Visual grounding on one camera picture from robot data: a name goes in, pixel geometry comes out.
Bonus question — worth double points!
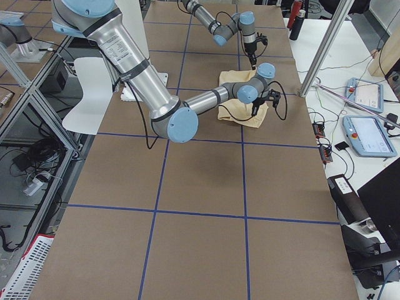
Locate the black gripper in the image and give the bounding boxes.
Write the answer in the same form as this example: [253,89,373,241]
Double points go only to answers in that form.
[251,97,266,117]
[243,34,257,70]

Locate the cream long-sleeve printed shirt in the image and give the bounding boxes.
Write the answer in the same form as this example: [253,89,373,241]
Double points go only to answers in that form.
[217,70,269,128]

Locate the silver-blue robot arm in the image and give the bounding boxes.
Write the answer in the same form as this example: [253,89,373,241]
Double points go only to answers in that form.
[52,1,276,143]
[177,1,263,70]

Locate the black water bottle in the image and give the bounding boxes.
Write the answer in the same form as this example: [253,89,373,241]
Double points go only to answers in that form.
[289,9,306,41]

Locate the red water bottle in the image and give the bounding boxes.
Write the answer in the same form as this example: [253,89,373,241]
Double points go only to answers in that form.
[287,0,303,30]

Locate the near blue teach pendant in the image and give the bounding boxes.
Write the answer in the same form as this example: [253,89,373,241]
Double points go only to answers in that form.
[342,116,398,158]

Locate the blue teach pendant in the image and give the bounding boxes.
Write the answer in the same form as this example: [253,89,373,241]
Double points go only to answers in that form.
[342,116,398,158]
[345,77,384,113]

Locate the far blue teach pendant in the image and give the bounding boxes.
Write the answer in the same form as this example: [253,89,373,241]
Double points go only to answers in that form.
[345,77,384,113]

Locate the black box with label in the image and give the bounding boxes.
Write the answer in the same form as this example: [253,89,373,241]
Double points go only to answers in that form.
[327,174,369,224]

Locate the black monitor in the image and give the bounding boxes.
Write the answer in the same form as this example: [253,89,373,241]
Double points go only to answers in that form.
[357,159,399,249]

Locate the white plastic chair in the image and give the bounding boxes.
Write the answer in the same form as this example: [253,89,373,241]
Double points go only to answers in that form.
[62,57,113,135]

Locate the white perforated basket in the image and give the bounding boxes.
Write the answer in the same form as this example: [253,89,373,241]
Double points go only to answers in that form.
[1,234,54,300]

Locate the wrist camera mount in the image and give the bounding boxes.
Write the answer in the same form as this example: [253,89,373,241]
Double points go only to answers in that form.
[264,89,281,108]
[256,32,268,47]

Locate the aluminium frame post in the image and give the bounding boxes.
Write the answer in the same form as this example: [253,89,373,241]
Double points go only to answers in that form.
[298,0,354,98]

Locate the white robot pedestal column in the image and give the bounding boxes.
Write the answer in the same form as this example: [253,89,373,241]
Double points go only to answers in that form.
[115,0,169,103]

